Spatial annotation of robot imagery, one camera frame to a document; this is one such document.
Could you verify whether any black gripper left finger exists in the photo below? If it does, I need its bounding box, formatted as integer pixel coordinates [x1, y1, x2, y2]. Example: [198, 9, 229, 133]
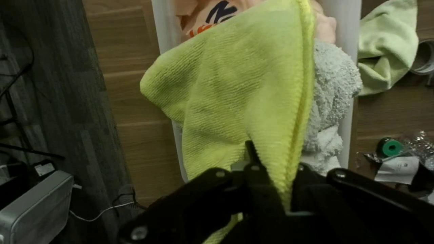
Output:
[118, 139, 290, 244]

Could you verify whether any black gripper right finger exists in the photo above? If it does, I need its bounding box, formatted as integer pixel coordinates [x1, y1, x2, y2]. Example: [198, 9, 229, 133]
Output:
[290, 161, 434, 244]

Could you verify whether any yellow-green microfiber cloth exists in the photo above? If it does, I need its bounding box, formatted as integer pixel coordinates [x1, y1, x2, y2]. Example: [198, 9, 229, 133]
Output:
[139, 0, 318, 244]

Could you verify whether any grey white fluffy towel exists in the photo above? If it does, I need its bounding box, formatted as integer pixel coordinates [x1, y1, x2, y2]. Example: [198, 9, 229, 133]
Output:
[300, 39, 365, 176]

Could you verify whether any pale green towel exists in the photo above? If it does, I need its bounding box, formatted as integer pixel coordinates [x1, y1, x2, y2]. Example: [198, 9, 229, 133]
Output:
[357, 0, 421, 97]

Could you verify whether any white plastic storage box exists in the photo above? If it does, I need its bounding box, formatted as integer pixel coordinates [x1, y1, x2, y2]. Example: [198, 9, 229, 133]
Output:
[149, 0, 364, 181]

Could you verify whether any white paper card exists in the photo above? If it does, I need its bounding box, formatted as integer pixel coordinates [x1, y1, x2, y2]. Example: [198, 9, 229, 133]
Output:
[373, 154, 422, 185]

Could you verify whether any small green tape roll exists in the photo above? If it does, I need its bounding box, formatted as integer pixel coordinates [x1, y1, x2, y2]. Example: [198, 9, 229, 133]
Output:
[377, 135, 406, 160]

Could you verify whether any clear tape roll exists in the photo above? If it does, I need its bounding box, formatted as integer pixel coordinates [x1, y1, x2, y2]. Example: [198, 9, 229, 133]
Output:
[408, 39, 434, 77]

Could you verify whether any silver metal case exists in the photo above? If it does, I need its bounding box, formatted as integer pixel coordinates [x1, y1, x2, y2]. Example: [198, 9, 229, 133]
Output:
[0, 169, 75, 244]

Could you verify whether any white cable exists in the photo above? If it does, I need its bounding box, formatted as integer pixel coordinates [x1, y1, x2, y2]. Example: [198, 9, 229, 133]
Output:
[69, 181, 137, 223]

